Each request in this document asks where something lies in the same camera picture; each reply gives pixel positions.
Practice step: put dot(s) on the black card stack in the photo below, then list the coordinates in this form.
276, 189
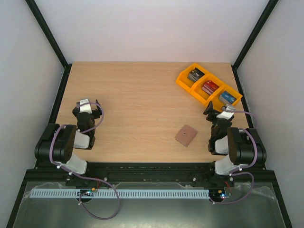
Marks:
195, 75

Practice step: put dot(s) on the left black frame post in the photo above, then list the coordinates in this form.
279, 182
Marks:
47, 32

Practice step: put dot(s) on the right black frame post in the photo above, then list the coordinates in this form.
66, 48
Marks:
270, 6

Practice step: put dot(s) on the yellow bin with red cards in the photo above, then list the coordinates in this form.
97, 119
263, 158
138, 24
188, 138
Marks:
199, 94

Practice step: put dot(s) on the yellow bin with black cards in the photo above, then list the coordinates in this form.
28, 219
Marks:
184, 82

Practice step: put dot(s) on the red card stack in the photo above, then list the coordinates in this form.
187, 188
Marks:
209, 87

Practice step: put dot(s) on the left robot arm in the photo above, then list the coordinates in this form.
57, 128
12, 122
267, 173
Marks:
57, 142

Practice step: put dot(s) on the blue card stack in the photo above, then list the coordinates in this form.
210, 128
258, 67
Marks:
227, 98

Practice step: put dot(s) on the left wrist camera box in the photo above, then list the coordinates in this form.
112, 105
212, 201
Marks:
84, 106

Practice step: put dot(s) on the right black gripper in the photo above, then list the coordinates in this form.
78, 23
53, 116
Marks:
211, 115

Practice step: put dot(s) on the white slotted cable duct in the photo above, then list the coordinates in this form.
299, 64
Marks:
122, 194

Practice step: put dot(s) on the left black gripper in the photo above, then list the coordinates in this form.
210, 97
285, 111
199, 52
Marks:
100, 112

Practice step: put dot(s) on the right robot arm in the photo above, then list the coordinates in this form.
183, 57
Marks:
240, 148

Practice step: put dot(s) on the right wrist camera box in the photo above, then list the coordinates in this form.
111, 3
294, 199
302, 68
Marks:
227, 112

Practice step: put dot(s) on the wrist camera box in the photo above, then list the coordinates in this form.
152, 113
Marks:
227, 112
84, 106

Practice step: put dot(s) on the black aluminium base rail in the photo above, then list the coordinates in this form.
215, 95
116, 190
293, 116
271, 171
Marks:
193, 174

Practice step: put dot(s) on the pink leather card holder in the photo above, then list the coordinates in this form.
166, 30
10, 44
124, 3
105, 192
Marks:
185, 135

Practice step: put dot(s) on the black frame post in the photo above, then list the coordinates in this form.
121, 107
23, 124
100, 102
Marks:
270, 6
47, 32

